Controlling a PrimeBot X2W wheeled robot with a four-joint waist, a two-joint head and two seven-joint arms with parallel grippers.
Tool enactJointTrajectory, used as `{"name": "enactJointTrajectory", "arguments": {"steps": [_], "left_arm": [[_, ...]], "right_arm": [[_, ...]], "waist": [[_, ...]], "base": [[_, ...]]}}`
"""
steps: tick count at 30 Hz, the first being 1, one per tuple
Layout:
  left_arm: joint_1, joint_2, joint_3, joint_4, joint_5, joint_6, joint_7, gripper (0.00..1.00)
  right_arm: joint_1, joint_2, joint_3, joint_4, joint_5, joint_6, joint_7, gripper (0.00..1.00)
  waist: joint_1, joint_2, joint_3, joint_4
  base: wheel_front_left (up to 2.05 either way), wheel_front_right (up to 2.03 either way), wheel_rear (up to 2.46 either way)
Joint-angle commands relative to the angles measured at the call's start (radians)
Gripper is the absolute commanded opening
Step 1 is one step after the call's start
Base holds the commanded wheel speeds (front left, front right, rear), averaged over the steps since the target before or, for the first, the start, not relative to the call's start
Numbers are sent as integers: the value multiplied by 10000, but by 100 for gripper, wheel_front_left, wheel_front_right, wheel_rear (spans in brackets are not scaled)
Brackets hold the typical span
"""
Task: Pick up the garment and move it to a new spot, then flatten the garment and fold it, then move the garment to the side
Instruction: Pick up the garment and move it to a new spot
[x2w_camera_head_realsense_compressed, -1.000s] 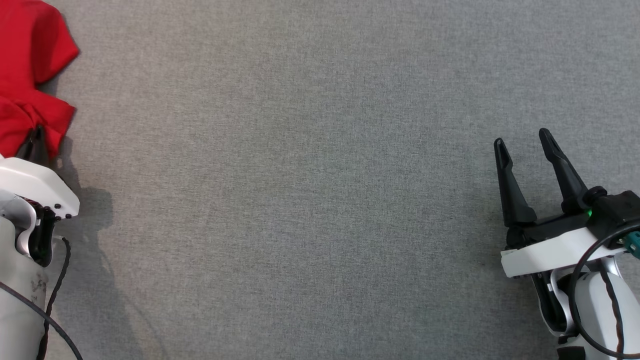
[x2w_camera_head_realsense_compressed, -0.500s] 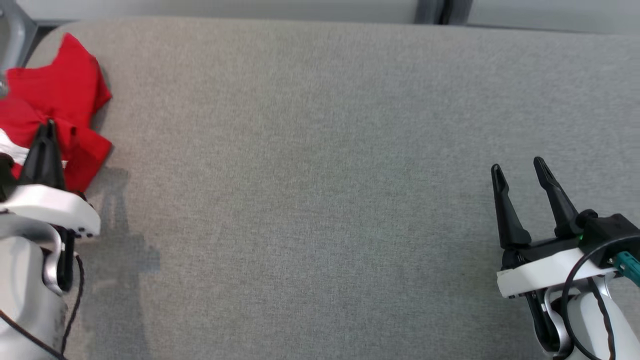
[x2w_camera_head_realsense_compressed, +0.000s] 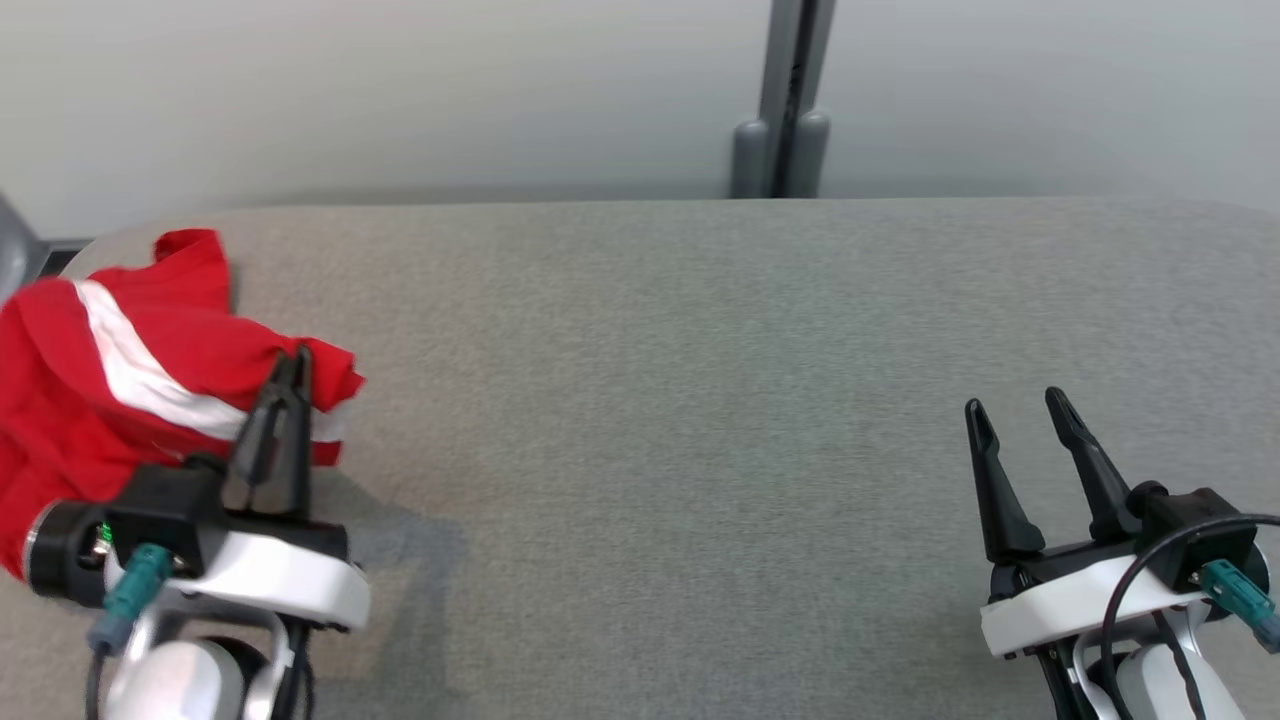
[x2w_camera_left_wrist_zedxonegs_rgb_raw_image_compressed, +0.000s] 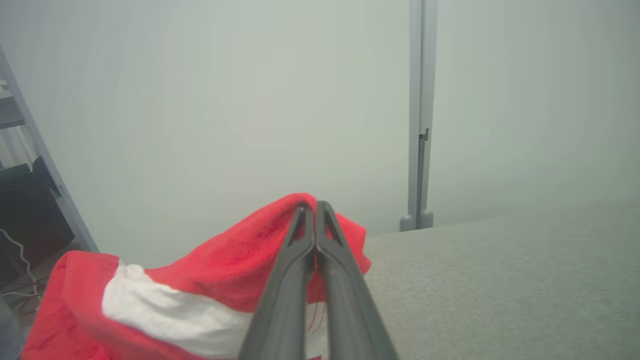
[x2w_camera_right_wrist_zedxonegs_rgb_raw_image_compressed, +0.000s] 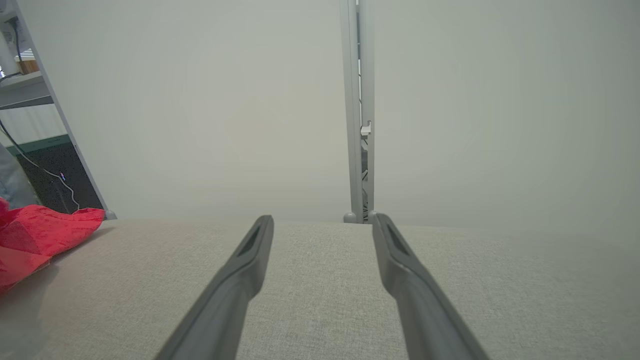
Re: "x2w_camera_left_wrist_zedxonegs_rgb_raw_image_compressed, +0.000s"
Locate white floor cable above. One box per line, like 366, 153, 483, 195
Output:
0, 229, 43, 301

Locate grey partition post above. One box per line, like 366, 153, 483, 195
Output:
399, 0, 439, 232

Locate red shorts with white stripe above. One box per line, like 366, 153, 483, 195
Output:
20, 193, 372, 360

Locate grey slanted frame bar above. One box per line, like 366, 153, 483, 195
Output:
0, 47, 99, 253

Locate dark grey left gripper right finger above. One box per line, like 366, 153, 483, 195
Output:
316, 201, 399, 360

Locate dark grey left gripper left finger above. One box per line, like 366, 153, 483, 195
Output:
239, 202, 315, 360

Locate black cabinet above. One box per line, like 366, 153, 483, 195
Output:
0, 156, 76, 283

